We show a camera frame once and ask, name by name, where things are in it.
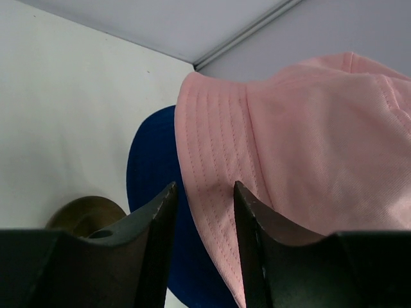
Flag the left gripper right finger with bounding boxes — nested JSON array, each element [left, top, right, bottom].
[[234, 182, 410, 307]]

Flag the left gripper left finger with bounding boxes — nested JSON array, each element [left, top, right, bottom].
[[1, 183, 178, 307]]

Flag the blue bucket hat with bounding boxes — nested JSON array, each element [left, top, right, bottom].
[[126, 106, 237, 307]]

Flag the pink bucket hat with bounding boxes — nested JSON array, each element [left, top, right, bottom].
[[175, 53, 410, 307]]

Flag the right aluminium frame post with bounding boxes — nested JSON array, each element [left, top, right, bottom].
[[193, 0, 302, 71]]

